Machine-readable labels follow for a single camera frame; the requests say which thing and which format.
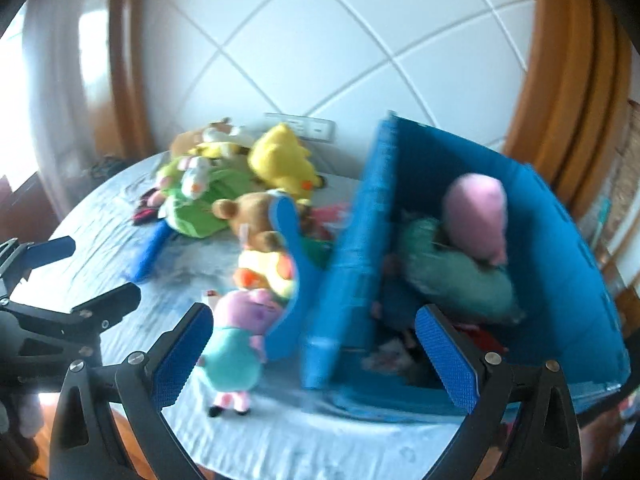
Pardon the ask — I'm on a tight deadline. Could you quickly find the pink and white round plush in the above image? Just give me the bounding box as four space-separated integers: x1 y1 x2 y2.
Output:
442 174 508 266

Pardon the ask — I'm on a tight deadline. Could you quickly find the pig plush red dress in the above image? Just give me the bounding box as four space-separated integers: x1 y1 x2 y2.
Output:
454 323 508 356

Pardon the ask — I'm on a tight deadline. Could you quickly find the dark red printed pouch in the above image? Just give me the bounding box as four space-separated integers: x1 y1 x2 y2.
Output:
132 188 165 226

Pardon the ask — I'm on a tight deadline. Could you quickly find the green frog plush pouch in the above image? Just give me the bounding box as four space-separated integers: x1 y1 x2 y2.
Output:
162 168 257 238

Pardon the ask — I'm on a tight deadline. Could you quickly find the pig plush teal shirt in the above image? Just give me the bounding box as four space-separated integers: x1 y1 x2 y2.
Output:
198 288 283 418

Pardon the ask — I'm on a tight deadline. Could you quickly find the pink pig green clover shirt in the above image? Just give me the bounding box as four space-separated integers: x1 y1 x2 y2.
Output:
148 156 190 208

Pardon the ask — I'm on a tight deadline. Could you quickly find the small white bird plush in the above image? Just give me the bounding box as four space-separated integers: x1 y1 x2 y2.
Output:
179 156 210 200

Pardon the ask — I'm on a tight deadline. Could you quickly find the brown bear on yellow duck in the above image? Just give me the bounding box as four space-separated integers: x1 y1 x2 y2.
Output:
213 191 293 304

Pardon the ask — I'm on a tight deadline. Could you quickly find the light blue bed sheet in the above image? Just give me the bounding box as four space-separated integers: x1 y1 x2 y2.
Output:
8 148 467 480

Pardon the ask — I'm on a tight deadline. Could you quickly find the brown capybara plush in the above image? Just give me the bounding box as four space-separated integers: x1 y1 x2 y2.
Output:
169 117 232 158

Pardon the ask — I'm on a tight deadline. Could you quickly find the yellow banana dog plush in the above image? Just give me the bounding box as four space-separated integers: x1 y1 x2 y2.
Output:
188 126 255 159

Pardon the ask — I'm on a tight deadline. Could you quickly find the blue crate lid flap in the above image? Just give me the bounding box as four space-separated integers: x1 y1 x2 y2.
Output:
264 194 323 362

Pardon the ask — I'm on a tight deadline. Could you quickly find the blue plastic storage crate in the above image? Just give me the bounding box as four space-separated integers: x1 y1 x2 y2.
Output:
300 115 631 419

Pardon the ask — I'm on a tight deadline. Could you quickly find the yellow pikachu plush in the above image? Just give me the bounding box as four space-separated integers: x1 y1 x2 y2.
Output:
247 122 324 200

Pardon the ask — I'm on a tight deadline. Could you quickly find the white wall socket panel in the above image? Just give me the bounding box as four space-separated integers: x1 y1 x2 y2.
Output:
264 113 335 143

